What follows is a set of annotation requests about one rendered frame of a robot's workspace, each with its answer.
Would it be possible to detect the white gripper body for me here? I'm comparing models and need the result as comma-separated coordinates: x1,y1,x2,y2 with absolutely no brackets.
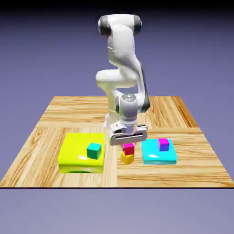
109,125,149,146

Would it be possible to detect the small red cube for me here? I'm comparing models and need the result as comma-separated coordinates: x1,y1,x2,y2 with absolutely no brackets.
122,143,135,156

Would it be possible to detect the small yellow cube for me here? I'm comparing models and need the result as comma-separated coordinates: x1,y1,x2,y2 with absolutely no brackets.
120,153,135,165

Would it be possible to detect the small magenta cube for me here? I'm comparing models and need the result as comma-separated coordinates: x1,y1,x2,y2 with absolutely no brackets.
157,138,170,152

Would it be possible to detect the small teal cube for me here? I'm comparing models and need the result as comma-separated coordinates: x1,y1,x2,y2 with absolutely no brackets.
86,143,102,160

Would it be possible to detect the large cyan box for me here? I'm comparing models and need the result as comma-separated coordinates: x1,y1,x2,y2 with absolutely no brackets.
141,138,178,165

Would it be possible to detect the large yellow box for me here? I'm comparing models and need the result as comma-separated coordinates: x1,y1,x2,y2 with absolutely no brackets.
58,133,106,174

